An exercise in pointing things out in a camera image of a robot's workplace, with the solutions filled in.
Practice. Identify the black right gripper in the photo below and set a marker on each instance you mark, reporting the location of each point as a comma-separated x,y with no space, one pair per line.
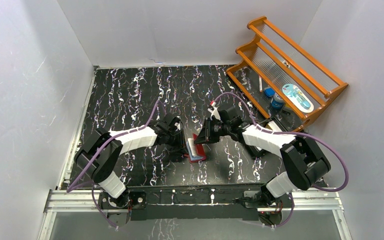
206,135

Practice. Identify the orange wooden shelf rack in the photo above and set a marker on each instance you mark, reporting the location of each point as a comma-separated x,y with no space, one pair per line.
279,60

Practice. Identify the black plastic card box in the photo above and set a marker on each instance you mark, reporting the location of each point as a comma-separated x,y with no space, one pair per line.
265,139

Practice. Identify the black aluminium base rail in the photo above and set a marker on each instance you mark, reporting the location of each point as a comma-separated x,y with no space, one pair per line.
227,201

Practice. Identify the white pen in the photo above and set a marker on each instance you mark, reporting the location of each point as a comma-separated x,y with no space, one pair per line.
260,84

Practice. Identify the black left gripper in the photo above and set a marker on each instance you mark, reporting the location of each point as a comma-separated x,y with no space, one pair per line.
178,142

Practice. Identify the small blue block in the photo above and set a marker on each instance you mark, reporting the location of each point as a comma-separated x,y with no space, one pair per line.
269,92

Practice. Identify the red card holder wallet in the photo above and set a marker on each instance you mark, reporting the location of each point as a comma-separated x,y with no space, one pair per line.
195,152

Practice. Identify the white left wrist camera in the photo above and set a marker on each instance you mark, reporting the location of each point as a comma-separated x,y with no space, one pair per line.
179,125

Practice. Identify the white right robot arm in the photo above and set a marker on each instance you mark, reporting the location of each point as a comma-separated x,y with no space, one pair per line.
304,161

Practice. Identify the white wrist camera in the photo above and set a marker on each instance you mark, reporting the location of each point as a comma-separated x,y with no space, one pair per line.
179,125
214,113

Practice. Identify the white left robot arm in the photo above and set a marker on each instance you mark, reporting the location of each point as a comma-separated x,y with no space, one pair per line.
98,156

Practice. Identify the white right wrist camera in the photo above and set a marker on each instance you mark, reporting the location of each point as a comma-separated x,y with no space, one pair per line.
214,113

